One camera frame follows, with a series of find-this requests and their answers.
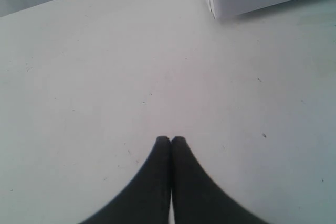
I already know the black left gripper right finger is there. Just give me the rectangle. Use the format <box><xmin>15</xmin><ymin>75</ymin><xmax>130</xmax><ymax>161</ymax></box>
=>
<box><xmin>171</xmin><ymin>136</ymin><xmax>265</xmax><ymax>223</ymax></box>

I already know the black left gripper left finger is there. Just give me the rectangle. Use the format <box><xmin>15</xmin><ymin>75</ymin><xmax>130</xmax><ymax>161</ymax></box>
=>
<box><xmin>83</xmin><ymin>136</ymin><xmax>171</xmax><ymax>223</ymax></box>

